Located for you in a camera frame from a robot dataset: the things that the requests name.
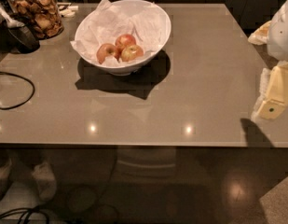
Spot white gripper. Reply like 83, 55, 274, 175
248, 0, 288, 120

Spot red apple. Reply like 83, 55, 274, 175
115, 34, 136, 51
121, 45, 144, 62
96, 43, 120, 63

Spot white ceramic bowl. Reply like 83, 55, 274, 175
74, 0, 172, 77

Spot white small items behind jar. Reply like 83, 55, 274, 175
58, 4, 78, 18

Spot glass jar of dried chips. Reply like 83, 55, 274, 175
7, 0, 63, 39

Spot black round appliance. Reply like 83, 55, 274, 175
7, 25, 40, 53

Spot right white shoe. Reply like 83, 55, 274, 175
32, 161, 57, 202

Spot white shoe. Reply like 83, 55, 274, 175
0, 159, 12, 200
32, 161, 57, 202

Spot left white shoe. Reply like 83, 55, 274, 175
0, 159, 12, 200

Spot white spoon handle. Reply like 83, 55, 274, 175
0, 5, 24, 28

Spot black cable on table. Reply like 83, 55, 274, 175
0, 70, 36, 111

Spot black cables on floor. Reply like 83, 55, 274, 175
0, 206, 51, 224

